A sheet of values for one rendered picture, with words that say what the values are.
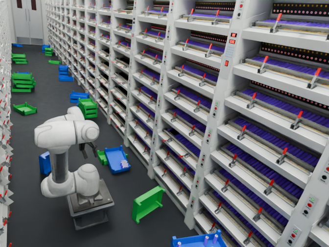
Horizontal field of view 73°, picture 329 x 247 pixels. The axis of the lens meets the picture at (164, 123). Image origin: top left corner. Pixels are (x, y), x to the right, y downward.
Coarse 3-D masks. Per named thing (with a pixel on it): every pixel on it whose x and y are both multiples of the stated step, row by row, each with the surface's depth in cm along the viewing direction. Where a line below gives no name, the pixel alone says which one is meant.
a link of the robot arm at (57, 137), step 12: (36, 132) 112; (48, 132) 112; (60, 132) 114; (72, 132) 117; (36, 144) 113; (48, 144) 113; (60, 144) 116; (72, 144) 120; (60, 156) 127; (60, 168) 137; (48, 180) 152; (60, 180) 148; (72, 180) 160; (48, 192) 153; (60, 192) 155; (72, 192) 162
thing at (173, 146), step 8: (160, 128) 216; (168, 128) 221; (160, 136) 215; (168, 144) 204; (176, 144) 200; (176, 152) 195; (184, 152) 190; (184, 160) 187; (192, 160) 180; (192, 168) 178
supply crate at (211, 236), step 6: (204, 234) 131; (210, 234) 132; (216, 234) 133; (174, 240) 123; (180, 240) 127; (186, 240) 128; (192, 240) 130; (198, 240) 131; (210, 240) 134; (222, 240) 129; (174, 246) 125; (186, 246) 128; (192, 246) 129; (198, 246) 129; (204, 246) 130; (210, 246) 130; (216, 246) 131; (222, 246) 129
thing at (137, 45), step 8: (144, 0) 227; (152, 0) 231; (136, 8) 229; (152, 8) 235; (136, 16) 230; (136, 24) 233; (144, 24) 237; (136, 48) 244; (136, 64) 252; (128, 80) 265; (136, 80) 260; (128, 88) 267; (128, 104) 272; (128, 112) 275; (128, 128) 283; (128, 144) 293
